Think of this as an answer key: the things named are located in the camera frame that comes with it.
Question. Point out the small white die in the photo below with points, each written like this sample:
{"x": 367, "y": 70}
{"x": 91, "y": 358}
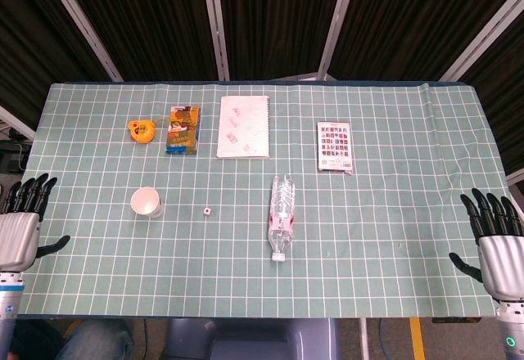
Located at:
{"x": 207, "y": 211}

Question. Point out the grey blue plastic stool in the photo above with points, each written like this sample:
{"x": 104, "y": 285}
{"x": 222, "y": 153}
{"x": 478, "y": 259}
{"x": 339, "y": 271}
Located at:
{"x": 254, "y": 339}

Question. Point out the black pleated curtain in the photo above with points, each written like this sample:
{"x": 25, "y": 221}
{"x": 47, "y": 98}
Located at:
{"x": 278, "y": 16}

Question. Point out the white paper cup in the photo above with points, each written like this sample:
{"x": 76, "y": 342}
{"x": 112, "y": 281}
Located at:
{"x": 144, "y": 202}

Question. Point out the blue jeans leg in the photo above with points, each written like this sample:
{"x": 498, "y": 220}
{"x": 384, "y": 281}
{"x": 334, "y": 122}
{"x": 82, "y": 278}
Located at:
{"x": 96, "y": 341}

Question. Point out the yellow tape measure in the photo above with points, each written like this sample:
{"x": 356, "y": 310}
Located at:
{"x": 141, "y": 131}

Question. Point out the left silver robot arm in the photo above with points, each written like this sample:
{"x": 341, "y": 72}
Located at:
{"x": 9, "y": 302}

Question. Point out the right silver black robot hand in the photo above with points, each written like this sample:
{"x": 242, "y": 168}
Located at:
{"x": 501, "y": 262}

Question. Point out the green checked tablecloth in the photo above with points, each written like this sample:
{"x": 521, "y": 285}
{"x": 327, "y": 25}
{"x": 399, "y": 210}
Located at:
{"x": 368, "y": 233}

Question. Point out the white metal frame post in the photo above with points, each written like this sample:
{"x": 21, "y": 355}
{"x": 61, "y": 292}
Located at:
{"x": 16, "y": 122}
{"x": 481, "y": 34}
{"x": 216, "y": 24}
{"x": 337, "y": 24}
{"x": 84, "y": 24}

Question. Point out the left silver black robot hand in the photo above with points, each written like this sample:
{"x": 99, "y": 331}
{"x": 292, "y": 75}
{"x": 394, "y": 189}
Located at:
{"x": 16, "y": 237}

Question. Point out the clear plastic water bottle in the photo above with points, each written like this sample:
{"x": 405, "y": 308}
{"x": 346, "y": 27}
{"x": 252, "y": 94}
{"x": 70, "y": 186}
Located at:
{"x": 281, "y": 217}

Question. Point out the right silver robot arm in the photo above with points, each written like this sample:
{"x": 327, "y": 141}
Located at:
{"x": 509, "y": 327}

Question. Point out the white spiral notebook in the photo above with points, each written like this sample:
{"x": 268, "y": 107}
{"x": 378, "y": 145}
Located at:
{"x": 244, "y": 127}

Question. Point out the colourful orange blue carton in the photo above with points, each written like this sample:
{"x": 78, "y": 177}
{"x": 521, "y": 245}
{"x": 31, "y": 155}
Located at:
{"x": 183, "y": 131}

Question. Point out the white card box with pictures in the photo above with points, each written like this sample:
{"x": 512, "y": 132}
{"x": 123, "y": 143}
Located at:
{"x": 334, "y": 145}

